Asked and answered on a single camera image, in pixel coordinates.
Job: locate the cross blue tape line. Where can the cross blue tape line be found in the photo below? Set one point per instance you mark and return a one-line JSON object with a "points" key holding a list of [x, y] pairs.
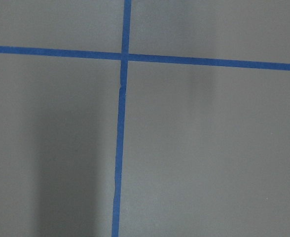
{"points": [[144, 58]]}

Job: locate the long blue tape line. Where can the long blue tape line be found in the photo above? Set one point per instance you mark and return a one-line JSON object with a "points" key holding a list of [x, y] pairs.
{"points": [[121, 118]]}

